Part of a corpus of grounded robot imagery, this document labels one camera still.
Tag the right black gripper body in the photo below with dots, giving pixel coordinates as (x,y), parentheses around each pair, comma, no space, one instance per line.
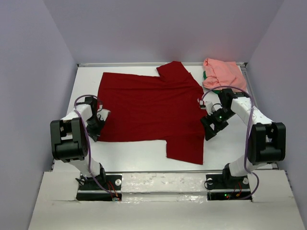
(218,118)

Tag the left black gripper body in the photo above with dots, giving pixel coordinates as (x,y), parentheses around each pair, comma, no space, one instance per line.
(94,125)

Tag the red t shirt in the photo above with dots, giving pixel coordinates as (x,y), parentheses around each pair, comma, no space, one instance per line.
(163,107)

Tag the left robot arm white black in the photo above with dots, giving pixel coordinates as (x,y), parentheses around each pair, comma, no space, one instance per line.
(71,135)

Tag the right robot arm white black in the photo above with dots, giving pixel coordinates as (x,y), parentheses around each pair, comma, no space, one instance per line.
(265,139)

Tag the green t shirt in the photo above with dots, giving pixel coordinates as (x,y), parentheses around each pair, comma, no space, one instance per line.
(204,78)

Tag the pink t shirt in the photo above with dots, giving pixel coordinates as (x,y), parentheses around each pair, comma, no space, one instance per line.
(221,73)

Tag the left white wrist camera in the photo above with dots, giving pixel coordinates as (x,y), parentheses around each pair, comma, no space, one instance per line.
(103,114)

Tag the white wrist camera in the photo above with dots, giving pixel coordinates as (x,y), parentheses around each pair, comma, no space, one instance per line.
(207,106)
(103,114)

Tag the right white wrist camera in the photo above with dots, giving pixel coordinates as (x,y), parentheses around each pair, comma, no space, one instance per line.
(207,106)

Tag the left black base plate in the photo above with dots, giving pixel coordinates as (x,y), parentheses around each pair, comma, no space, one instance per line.
(106,190)

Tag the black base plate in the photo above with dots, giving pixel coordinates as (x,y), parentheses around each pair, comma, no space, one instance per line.
(106,190)
(221,189)

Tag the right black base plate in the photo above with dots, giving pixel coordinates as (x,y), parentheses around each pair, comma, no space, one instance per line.
(221,189)

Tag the aluminium rail right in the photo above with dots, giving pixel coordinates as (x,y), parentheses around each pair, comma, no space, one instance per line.
(271,166)

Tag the aluminium rail back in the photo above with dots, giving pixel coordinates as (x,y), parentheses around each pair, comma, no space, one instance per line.
(134,64)

